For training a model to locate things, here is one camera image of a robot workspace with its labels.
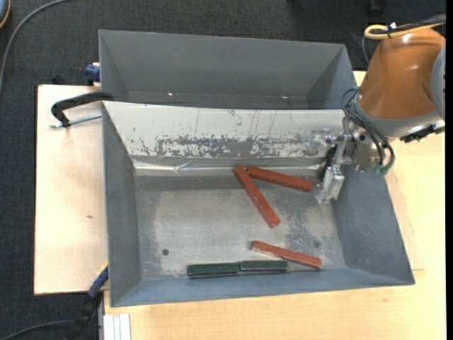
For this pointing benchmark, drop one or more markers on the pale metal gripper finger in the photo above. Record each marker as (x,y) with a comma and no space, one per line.
(318,141)
(332,182)

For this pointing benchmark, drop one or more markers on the red-brown flat block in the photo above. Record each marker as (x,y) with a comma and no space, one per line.
(256,197)
(283,179)
(286,254)

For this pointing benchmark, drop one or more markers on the dark green flat block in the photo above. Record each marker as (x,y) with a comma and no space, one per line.
(263,265)
(212,270)

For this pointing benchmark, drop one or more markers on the grey metal bin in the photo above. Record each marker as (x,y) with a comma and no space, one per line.
(212,221)

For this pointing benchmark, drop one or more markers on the black cylinder on white bracket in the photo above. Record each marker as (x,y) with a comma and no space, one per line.
(417,134)

